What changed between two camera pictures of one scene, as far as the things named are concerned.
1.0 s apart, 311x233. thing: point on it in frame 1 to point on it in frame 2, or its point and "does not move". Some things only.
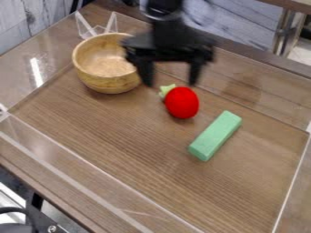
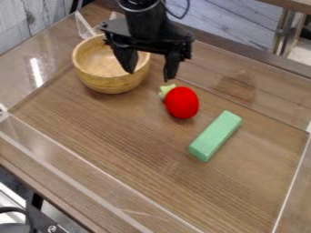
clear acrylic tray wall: x=179 y=157 does not move
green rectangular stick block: x=210 y=140 does not move
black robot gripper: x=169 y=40 to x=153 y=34
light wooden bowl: x=103 y=65 does not move
